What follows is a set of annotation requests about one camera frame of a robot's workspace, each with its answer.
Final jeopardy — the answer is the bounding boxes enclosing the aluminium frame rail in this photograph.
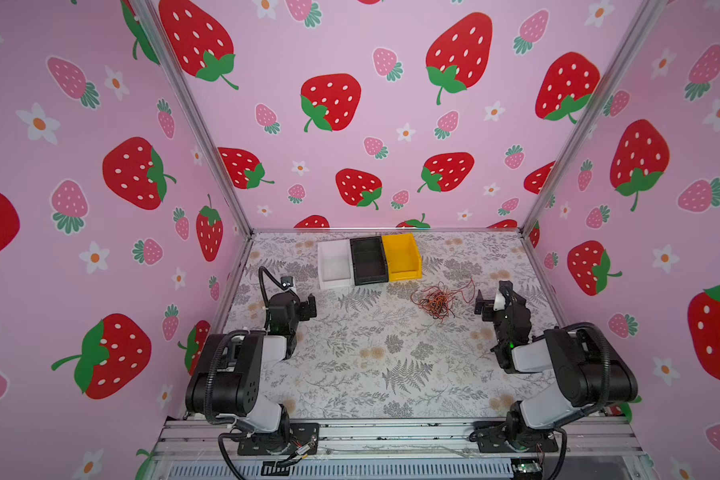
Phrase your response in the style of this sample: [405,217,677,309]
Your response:
[144,417,657,479]

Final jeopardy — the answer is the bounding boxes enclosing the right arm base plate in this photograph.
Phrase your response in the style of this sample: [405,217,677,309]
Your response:
[468,421,559,453]

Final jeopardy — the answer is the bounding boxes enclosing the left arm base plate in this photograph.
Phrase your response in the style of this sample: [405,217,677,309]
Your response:
[237,422,320,456]

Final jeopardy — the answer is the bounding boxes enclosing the yellow plastic bin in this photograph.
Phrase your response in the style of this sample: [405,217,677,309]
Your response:
[382,233,423,282]

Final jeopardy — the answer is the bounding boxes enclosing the white plastic bin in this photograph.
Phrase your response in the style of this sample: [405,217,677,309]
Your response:
[317,239,354,290]

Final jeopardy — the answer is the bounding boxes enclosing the black plastic bin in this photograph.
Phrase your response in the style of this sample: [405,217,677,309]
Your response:
[350,236,389,286]

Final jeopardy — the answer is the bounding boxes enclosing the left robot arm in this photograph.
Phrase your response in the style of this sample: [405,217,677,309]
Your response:
[185,267,319,456]

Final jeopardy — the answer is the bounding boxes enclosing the orange and black cables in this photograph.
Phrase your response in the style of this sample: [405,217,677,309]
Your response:
[410,284,457,324]

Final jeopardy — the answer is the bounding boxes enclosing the red cable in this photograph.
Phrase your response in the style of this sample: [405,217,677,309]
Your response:
[443,277,478,307]

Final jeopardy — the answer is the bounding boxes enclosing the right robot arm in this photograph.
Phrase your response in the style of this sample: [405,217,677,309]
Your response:
[469,281,638,453]

